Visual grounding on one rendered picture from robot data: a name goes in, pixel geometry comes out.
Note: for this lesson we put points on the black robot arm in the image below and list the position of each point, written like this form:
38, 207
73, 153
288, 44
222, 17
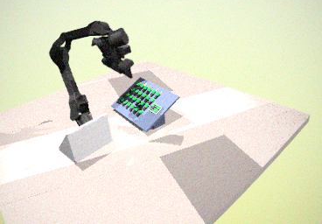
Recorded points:
78, 103

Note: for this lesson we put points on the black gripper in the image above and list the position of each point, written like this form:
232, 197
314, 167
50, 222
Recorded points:
113, 60

